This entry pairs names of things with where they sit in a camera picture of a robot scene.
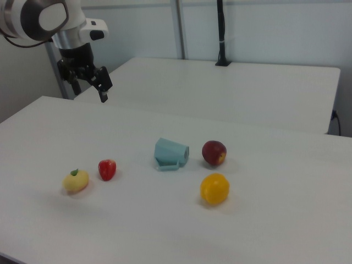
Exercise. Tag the yellow fruit with green leaf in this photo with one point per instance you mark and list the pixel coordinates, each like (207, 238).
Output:
(75, 181)

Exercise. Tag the grey metal frame post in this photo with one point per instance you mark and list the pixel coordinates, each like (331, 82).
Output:
(179, 30)

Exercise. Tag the red yellow apple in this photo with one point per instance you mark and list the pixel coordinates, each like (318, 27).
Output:
(107, 170)

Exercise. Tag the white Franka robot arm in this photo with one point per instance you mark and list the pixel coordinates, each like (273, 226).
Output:
(33, 16)

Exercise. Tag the black pole base plate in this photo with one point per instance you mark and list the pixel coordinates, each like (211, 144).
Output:
(223, 63)

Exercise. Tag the light blue mug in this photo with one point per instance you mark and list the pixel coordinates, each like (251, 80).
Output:
(169, 154)

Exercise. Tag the dark red apple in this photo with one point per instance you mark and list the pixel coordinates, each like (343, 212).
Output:
(214, 152)

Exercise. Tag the black camera pole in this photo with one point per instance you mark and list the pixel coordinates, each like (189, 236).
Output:
(222, 30)

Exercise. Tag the yellow bell pepper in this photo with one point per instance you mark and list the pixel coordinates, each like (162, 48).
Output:
(214, 189)

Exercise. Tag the white side table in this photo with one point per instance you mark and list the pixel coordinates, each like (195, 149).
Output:
(220, 90)

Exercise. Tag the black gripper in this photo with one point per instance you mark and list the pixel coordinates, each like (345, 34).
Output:
(77, 60)

